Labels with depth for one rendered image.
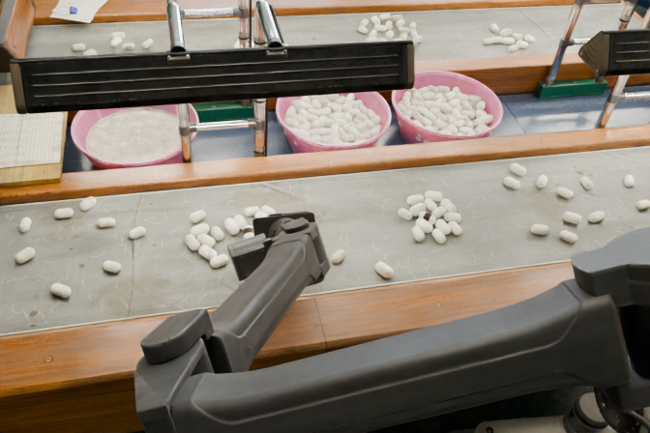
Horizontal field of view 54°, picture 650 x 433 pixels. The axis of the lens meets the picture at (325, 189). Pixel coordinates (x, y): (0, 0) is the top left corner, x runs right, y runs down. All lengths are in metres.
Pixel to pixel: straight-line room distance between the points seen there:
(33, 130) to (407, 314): 0.85
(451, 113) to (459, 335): 1.20
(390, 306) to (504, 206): 0.39
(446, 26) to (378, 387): 1.59
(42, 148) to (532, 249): 0.99
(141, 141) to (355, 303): 0.62
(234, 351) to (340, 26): 1.39
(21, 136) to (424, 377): 1.15
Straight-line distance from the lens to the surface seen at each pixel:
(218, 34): 1.81
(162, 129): 1.48
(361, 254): 1.21
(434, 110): 1.58
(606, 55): 1.27
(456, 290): 1.16
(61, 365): 1.07
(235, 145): 1.52
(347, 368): 0.46
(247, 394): 0.47
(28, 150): 1.42
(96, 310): 1.15
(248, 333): 0.64
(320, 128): 1.50
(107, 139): 1.48
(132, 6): 1.91
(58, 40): 1.83
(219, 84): 1.03
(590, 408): 1.38
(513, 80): 1.82
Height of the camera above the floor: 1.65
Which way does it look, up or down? 43 degrees down
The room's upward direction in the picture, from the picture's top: 6 degrees clockwise
